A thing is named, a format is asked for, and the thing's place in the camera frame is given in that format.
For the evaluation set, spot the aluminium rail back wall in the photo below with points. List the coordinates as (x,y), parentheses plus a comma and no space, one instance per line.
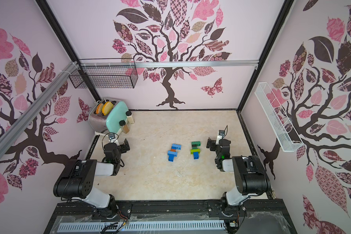
(223,63)

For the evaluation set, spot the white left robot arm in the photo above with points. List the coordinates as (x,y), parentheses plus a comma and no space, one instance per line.
(77,178)

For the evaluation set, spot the black corner frame post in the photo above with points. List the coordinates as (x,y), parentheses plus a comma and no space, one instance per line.
(282,16)

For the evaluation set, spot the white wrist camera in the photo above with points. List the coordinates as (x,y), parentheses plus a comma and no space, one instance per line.
(113,138)
(221,135)

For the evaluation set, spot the small dark green lego brick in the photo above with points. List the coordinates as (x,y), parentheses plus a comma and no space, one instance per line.
(196,144)

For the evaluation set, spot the pale spice jar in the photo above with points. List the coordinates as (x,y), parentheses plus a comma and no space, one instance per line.
(130,117)

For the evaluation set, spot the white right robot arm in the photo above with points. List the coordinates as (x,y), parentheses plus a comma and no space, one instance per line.
(251,179)

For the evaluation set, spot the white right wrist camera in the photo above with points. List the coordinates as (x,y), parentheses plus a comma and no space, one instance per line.
(221,135)

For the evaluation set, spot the brown spice jar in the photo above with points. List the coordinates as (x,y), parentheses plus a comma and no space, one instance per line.
(124,126)

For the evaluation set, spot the white wire shelf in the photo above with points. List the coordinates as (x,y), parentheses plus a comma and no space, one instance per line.
(271,101)

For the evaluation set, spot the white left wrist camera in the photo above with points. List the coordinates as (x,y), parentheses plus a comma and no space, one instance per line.
(113,138)

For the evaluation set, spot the lime green lego brick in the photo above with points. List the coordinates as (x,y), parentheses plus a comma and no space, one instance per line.
(194,150)

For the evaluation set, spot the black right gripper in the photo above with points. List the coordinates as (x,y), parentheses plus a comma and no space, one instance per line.
(211,144)

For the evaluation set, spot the aluminium rail left wall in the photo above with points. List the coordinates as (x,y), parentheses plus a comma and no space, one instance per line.
(9,137)

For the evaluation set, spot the light blue long lego brick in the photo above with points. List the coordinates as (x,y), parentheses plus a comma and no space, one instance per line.
(176,147)

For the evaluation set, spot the aluminium rail wall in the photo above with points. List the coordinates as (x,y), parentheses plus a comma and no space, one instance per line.
(223,63)
(9,137)

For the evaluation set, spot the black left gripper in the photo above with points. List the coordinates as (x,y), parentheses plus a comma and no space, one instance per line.
(122,146)

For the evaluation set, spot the white cable duct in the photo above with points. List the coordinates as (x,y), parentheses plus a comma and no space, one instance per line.
(139,226)

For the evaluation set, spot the black wire basket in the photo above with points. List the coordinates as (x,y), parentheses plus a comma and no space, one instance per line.
(105,73)

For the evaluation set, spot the mint green toaster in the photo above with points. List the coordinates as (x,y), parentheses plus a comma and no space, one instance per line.
(110,123)

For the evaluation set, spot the blue small lego brick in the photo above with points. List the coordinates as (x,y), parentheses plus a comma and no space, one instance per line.
(171,158)

